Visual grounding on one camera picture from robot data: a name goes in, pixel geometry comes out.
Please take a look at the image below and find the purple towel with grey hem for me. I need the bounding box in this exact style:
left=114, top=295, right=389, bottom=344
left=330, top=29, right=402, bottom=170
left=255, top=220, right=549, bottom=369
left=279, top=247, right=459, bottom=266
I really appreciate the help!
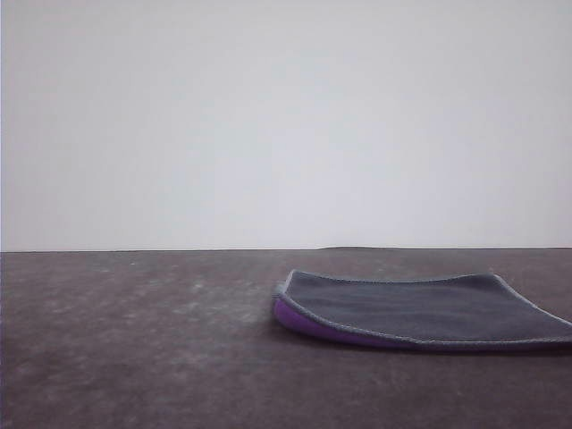
left=272, top=268, right=572, bottom=355

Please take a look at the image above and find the grey table cloth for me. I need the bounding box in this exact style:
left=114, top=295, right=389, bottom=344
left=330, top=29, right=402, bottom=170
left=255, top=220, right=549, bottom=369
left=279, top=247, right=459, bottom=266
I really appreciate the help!
left=0, top=246, right=572, bottom=429

